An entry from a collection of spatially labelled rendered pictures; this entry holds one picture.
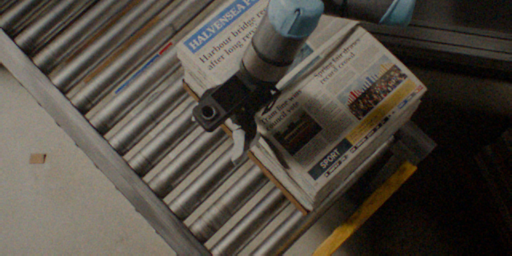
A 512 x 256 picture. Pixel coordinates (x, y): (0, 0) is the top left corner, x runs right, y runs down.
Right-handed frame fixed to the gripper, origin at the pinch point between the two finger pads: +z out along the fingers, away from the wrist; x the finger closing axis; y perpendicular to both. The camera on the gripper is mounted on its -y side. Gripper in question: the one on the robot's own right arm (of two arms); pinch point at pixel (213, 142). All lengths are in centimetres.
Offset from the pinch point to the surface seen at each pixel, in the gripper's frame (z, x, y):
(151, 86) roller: 19.6, 24.7, 13.6
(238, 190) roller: 20.2, -5.5, 12.1
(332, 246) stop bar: 15.4, -27.2, 16.2
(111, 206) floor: 102, 32, 32
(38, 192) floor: 110, 52, 20
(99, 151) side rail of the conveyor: 28.7, 20.9, -1.5
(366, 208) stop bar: 9.6, -26.5, 24.8
